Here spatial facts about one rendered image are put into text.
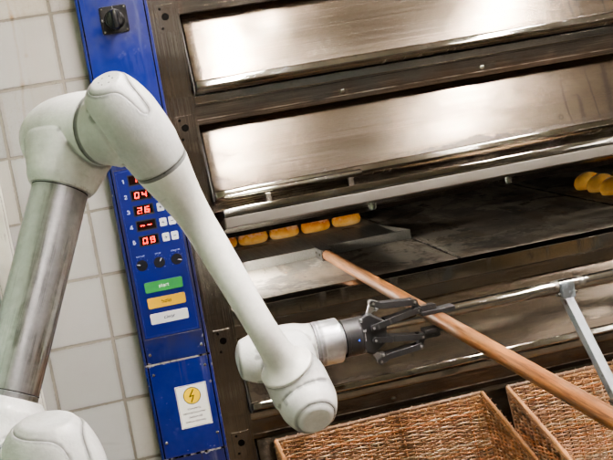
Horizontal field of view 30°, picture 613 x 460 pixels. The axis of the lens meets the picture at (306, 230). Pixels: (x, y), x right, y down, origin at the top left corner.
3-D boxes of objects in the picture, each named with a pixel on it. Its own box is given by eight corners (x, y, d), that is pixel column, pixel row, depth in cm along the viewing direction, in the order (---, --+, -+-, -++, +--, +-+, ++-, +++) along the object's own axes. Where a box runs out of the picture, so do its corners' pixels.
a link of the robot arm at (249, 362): (307, 354, 231) (326, 390, 220) (233, 371, 228) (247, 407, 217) (304, 308, 226) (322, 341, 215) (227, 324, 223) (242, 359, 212)
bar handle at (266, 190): (229, 218, 262) (228, 219, 264) (366, 192, 268) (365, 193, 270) (223, 193, 263) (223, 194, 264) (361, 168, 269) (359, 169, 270)
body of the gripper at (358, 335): (333, 315, 228) (377, 305, 230) (339, 355, 230) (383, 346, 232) (343, 321, 221) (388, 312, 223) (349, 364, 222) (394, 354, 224)
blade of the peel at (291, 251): (411, 238, 332) (410, 228, 332) (226, 276, 321) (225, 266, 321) (376, 224, 367) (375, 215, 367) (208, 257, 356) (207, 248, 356)
